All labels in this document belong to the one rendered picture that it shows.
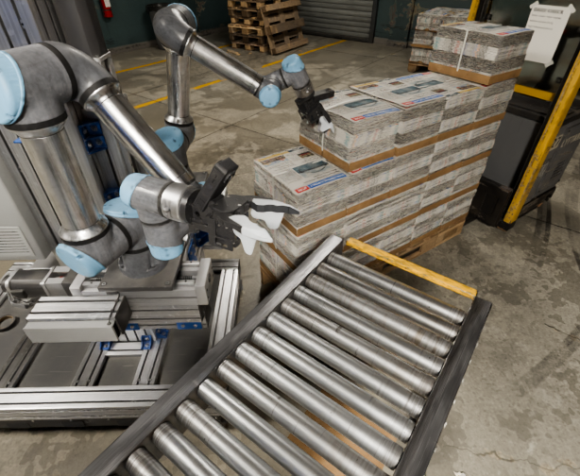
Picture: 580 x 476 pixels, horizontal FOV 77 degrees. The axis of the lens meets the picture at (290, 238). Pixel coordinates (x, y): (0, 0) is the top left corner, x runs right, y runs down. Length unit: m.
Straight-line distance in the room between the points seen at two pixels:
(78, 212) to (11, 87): 0.30
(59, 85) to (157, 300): 0.69
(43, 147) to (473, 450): 1.81
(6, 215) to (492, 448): 2.00
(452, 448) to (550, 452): 0.40
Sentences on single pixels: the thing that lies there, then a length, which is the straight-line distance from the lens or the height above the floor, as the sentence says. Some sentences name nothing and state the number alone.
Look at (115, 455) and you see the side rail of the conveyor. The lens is 0.94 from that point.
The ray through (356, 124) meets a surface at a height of 1.05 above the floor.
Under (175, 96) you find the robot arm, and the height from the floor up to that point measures 1.15.
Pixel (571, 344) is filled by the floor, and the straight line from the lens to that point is 2.45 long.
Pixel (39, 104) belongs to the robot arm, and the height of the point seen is 1.38.
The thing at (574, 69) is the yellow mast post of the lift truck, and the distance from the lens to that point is 2.63.
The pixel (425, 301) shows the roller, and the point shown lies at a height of 0.79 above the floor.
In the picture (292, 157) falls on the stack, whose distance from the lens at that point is 1.78.
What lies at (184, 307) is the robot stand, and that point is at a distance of 1.28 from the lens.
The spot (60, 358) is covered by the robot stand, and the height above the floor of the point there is 0.21.
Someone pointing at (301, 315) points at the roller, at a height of 0.79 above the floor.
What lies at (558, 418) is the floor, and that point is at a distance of 2.13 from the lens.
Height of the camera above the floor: 1.61
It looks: 39 degrees down
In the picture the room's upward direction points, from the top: straight up
